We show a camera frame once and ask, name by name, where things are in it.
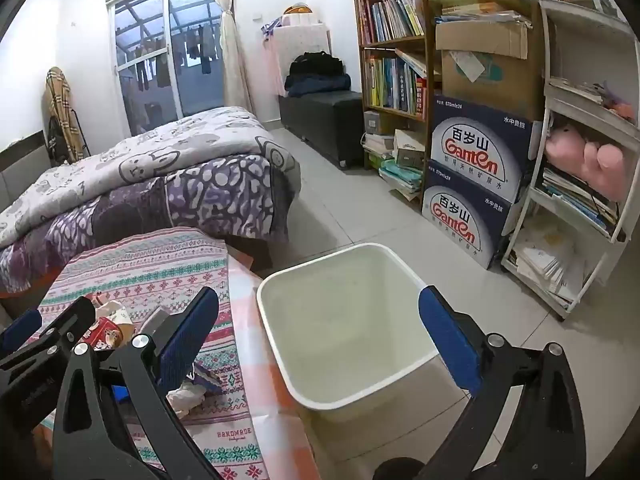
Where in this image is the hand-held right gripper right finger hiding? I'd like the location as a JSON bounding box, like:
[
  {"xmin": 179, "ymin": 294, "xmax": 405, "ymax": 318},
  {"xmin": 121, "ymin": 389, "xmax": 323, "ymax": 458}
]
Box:
[{"xmin": 417, "ymin": 285, "xmax": 587, "ymax": 480}]

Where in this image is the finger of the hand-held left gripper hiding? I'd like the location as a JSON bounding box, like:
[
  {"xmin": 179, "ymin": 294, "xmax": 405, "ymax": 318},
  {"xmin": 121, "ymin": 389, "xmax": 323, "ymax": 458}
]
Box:
[
  {"xmin": 22, "ymin": 297, "xmax": 97, "ymax": 363},
  {"xmin": 0, "ymin": 309, "xmax": 43, "ymax": 353}
]

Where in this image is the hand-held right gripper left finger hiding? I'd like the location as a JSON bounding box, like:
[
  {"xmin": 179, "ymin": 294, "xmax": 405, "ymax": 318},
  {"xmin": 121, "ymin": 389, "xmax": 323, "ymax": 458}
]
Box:
[{"xmin": 52, "ymin": 286, "xmax": 223, "ymax": 480}]

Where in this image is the grey cloth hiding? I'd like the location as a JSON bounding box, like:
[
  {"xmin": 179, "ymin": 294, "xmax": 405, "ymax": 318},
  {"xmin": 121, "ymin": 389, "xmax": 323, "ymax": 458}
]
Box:
[{"xmin": 137, "ymin": 307, "xmax": 173, "ymax": 336}]

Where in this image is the red snack packet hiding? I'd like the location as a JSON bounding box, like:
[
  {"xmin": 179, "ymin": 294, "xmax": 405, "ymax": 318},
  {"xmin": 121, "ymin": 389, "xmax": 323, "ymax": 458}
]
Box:
[{"xmin": 85, "ymin": 315, "xmax": 126, "ymax": 351}]

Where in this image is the white plastic bin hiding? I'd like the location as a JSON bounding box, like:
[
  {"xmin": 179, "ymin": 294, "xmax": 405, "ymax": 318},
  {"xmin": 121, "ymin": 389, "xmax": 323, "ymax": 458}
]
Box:
[{"xmin": 256, "ymin": 242, "xmax": 441, "ymax": 423}]

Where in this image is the white paper wrapper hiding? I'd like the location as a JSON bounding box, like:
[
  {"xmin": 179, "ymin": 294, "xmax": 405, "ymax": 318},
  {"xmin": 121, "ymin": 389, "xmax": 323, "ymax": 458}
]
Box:
[{"xmin": 92, "ymin": 300, "xmax": 133, "ymax": 328}]

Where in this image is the purple blue wrapper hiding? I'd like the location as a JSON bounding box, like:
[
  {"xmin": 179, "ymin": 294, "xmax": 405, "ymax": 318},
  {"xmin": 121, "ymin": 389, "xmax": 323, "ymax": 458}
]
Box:
[{"xmin": 190, "ymin": 362, "xmax": 223, "ymax": 393}]

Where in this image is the striped patterned tablecloth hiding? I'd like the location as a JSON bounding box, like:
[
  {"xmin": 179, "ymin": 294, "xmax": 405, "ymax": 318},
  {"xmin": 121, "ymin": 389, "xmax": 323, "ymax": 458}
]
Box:
[{"xmin": 25, "ymin": 227, "xmax": 266, "ymax": 480}]

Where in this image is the crumpled white tissue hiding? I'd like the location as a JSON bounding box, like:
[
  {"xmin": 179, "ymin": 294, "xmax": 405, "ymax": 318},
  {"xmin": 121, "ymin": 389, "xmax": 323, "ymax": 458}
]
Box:
[{"xmin": 165, "ymin": 377, "xmax": 208, "ymax": 417}]

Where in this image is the pink checked cloth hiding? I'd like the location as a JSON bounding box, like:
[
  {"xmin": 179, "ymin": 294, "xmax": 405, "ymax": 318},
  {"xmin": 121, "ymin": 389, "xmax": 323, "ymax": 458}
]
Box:
[{"xmin": 225, "ymin": 247, "xmax": 321, "ymax": 480}]

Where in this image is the blue water carton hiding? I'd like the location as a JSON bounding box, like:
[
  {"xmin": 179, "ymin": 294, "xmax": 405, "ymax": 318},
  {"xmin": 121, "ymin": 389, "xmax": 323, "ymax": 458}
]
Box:
[
  {"xmin": 429, "ymin": 95, "xmax": 543, "ymax": 196},
  {"xmin": 421, "ymin": 160, "xmax": 526, "ymax": 270}
]

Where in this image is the stack of white booklets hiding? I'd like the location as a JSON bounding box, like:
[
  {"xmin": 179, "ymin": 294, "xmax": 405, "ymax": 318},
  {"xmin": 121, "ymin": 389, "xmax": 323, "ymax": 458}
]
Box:
[{"xmin": 507, "ymin": 215, "xmax": 586, "ymax": 308}]

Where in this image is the purple patterned blanket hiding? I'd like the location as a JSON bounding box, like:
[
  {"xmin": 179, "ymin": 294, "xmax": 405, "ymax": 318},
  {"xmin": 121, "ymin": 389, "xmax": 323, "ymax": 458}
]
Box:
[{"xmin": 0, "ymin": 152, "xmax": 296, "ymax": 296}]

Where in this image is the grey bed headboard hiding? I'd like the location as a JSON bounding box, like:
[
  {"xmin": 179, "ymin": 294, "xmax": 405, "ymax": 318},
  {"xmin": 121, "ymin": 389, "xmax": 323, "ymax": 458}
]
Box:
[{"xmin": 0, "ymin": 130, "xmax": 51, "ymax": 201}]

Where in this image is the pile of books and papers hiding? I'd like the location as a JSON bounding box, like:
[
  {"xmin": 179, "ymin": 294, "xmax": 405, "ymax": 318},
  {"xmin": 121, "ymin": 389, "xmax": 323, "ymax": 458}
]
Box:
[{"xmin": 362, "ymin": 110, "xmax": 426, "ymax": 202}]

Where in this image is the grey printed quilt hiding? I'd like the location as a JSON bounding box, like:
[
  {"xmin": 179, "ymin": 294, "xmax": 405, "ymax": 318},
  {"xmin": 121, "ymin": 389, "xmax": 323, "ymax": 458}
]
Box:
[{"xmin": 0, "ymin": 106, "xmax": 301, "ymax": 251}]

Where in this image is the stack of thin books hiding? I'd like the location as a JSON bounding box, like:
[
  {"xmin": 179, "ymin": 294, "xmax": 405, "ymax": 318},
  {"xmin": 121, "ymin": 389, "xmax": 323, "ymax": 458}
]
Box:
[{"xmin": 537, "ymin": 167, "xmax": 621, "ymax": 236}]

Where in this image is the plaid coat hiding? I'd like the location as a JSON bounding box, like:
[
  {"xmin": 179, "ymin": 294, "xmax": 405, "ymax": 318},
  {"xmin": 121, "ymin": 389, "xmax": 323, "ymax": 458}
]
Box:
[{"xmin": 44, "ymin": 66, "xmax": 86, "ymax": 163}]

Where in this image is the pink plush toy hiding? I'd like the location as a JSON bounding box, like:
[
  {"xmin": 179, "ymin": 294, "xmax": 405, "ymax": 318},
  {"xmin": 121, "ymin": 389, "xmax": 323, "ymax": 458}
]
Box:
[{"xmin": 545, "ymin": 122, "xmax": 631, "ymax": 203}]

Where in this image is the sliding glass door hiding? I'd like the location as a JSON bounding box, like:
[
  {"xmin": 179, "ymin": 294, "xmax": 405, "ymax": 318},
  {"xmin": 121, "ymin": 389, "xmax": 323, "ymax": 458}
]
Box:
[{"xmin": 105, "ymin": 0, "xmax": 233, "ymax": 136}]

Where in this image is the brown cardboard box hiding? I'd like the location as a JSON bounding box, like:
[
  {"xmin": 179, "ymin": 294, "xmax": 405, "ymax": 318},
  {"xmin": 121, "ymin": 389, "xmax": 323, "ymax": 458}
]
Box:
[{"xmin": 435, "ymin": 20, "xmax": 543, "ymax": 121}]

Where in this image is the black storage bench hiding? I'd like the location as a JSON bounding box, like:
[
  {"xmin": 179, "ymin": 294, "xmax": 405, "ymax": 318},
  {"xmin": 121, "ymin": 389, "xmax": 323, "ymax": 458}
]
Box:
[{"xmin": 278, "ymin": 91, "xmax": 365, "ymax": 167}]

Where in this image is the white shelf rack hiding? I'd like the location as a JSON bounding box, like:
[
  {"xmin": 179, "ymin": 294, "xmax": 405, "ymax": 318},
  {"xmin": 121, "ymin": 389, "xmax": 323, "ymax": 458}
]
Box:
[{"xmin": 501, "ymin": 0, "xmax": 640, "ymax": 321}]

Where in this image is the row of green blue books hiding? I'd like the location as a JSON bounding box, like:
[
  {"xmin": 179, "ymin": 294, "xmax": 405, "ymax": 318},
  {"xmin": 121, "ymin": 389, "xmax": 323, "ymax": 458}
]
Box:
[{"xmin": 364, "ymin": 50, "xmax": 430, "ymax": 116}]

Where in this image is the white curtain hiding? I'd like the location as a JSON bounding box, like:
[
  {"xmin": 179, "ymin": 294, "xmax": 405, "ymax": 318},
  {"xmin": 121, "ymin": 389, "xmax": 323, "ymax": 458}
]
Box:
[{"xmin": 212, "ymin": 0, "xmax": 253, "ymax": 113}]

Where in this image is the dark blue clothing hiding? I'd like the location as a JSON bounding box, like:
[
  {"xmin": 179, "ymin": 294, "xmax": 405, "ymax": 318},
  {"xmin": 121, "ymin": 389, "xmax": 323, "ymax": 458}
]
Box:
[{"xmin": 285, "ymin": 74, "xmax": 352, "ymax": 97}]

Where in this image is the wooden bookshelf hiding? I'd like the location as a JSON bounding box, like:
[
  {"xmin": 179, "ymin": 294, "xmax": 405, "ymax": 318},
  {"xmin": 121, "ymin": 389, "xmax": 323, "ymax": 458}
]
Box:
[{"xmin": 348, "ymin": 0, "xmax": 548, "ymax": 211}]

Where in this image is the pink hanging cloth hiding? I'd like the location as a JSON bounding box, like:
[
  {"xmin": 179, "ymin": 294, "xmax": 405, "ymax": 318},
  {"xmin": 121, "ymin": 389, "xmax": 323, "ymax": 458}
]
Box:
[{"xmin": 262, "ymin": 25, "xmax": 291, "ymax": 96}]

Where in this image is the row of hanging clothes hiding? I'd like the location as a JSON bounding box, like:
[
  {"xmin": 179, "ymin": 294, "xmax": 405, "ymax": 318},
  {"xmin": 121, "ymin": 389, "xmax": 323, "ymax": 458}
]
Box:
[{"xmin": 132, "ymin": 22, "xmax": 223, "ymax": 91}]

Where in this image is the black bag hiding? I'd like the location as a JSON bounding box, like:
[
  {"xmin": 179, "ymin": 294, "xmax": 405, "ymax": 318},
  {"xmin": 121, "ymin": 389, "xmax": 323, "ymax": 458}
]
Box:
[{"xmin": 289, "ymin": 51, "xmax": 345, "ymax": 78}]

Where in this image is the white patterned board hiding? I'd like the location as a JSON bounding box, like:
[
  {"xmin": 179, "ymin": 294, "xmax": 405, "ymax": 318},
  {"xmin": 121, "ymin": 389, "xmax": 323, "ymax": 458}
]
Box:
[{"xmin": 272, "ymin": 22, "xmax": 333, "ymax": 96}]

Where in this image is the row of colourful books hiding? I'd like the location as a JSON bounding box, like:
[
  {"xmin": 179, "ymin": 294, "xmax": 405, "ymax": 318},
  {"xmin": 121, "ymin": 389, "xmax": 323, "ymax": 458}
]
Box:
[{"xmin": 357, "ymin": 0, "xmax": 426, "ymax": 46}]

